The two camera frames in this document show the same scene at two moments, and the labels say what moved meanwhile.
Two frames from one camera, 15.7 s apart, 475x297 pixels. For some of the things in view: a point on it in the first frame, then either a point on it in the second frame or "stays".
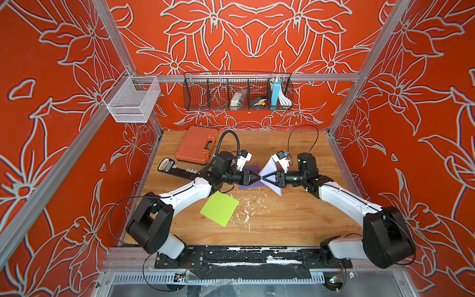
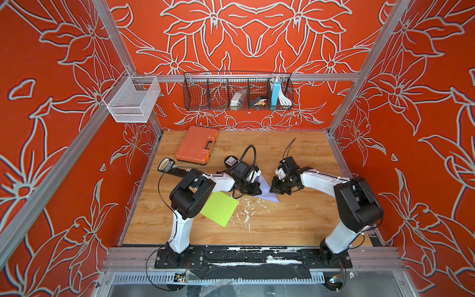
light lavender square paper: (271, 167) → (265, 188)
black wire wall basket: (237, 91) stays
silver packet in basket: (237, 99) stays
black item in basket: (255, 101) stays
